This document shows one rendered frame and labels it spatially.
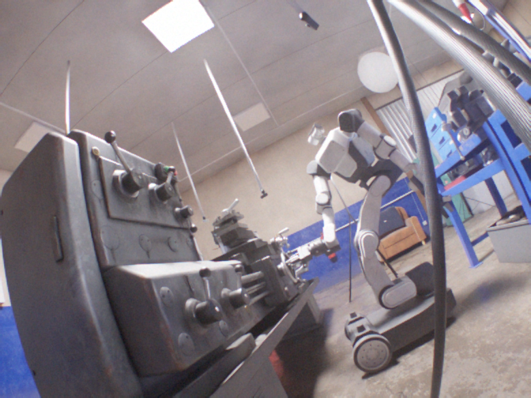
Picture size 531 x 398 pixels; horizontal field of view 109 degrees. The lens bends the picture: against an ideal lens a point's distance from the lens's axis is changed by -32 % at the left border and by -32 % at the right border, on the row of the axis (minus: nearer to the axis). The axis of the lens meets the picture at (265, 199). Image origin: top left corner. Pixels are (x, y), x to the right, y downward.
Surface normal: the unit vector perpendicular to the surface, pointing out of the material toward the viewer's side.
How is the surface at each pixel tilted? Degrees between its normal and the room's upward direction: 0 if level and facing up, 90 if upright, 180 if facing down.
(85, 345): 90
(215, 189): 90
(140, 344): 90
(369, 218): 90
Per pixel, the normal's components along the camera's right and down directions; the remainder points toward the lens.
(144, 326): -0.27, -0.17
